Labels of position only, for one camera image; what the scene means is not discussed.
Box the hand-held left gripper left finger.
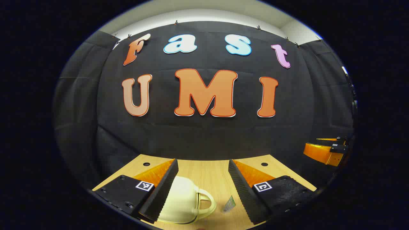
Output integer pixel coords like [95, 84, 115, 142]
[92, 159, 179, 224]

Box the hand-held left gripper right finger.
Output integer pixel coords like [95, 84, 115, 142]
[228, 159, 317, 225]

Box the pale yellow small suitcase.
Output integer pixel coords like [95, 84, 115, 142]
[157, 176, 217, 224]

